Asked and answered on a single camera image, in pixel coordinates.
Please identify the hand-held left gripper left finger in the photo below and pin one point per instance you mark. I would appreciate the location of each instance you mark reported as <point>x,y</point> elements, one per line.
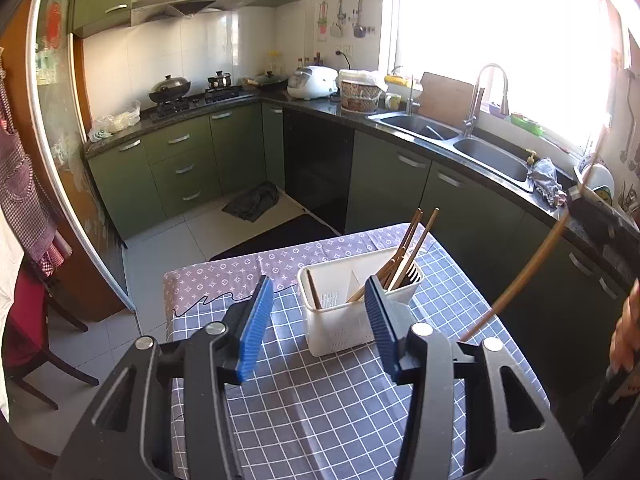
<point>255,330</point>

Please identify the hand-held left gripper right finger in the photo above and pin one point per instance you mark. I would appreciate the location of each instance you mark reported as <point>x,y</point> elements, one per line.
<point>382,330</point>

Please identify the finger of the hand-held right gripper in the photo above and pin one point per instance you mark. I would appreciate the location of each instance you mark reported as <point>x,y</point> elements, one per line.
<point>592,217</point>

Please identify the white plastic utensil holder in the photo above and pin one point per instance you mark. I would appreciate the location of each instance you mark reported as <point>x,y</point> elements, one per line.
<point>340,330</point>

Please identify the light wooden chopstick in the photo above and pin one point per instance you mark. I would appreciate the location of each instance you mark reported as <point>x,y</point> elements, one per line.
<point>411,227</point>
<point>365,291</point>
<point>496,306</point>
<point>404,240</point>

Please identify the dark brown wooden chopstick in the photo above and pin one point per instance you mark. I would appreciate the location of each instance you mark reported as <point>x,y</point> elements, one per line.
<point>313,290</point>

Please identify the reddish brown wooden chopstick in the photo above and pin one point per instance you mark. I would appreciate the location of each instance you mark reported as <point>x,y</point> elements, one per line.
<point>425,232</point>

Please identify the person's right hand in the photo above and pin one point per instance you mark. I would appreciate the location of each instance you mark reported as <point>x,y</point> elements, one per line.
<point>627,330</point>

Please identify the white round dish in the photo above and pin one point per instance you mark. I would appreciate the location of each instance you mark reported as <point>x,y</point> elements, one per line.
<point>602,185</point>

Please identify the grey dish rag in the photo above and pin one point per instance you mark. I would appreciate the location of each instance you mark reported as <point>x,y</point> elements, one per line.
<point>544,180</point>

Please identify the black floor mat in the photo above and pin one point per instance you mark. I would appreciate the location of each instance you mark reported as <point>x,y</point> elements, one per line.
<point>275,240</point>

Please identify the blue checkered tablecloth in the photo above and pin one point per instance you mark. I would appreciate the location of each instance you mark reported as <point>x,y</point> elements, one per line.
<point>310,410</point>

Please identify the green tray on sill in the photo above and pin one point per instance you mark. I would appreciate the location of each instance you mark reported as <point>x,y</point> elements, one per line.
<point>527,126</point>

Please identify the steel double sink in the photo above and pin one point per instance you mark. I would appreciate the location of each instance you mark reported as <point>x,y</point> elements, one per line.
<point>490,155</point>

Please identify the dark cloth on floor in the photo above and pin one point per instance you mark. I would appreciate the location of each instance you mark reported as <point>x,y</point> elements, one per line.
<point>252,202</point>

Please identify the tall chrome faucet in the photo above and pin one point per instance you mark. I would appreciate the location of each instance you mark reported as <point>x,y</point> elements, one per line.
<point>470,120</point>

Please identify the black built-in dishwasher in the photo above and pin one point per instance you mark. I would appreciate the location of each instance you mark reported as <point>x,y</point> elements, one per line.
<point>317,170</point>

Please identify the wooden cutting board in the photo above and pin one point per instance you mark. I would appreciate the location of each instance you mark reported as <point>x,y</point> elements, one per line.
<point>445,97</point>

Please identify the green lower kitchen cabinets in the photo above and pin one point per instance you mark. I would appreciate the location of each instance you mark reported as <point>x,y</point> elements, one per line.
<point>175,155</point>

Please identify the kitchen window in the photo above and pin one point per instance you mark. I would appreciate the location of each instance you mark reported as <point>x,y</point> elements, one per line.
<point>500,25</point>

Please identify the small chrome faucet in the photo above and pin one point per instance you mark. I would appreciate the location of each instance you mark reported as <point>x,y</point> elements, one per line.
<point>410,100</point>

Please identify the dark wooden chair red cushion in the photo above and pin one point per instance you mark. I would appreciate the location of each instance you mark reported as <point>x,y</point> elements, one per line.
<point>30,305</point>

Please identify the yellow mug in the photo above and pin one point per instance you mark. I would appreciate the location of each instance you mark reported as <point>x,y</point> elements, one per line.
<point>393,102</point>

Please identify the dark stone kitchen countertop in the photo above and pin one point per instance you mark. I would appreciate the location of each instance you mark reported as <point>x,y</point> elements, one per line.
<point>325,107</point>

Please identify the black gas stove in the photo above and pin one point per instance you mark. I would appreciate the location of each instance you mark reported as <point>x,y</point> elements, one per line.
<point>200,102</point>

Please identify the patterned basket with white bag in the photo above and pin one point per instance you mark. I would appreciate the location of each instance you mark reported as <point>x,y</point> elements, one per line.
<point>360,95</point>

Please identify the frying pan with glass lid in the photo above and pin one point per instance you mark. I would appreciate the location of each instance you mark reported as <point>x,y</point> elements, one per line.
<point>267,81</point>

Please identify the clear plastic bag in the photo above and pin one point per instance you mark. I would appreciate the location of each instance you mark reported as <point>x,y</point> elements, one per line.
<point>117,121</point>

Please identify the white rice cooker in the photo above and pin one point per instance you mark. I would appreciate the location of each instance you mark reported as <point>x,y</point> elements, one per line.
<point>312,84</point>

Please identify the black wok with lid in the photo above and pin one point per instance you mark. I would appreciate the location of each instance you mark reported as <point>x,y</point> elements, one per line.
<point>170,89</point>

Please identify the seasoning bottles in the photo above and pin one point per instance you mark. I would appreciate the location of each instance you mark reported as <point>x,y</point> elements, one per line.
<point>305,62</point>

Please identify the frosted floral glass sliding door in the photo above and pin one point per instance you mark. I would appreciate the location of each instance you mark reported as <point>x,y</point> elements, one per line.
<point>65,135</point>

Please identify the purple checked apron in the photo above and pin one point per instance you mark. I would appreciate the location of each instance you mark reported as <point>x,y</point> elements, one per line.
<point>20,185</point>

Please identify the white wall socket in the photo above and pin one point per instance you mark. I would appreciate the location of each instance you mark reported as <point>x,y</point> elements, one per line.
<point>344,51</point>

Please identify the wall utensil rack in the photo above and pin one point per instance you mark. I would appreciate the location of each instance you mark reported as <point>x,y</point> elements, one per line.
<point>357,27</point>

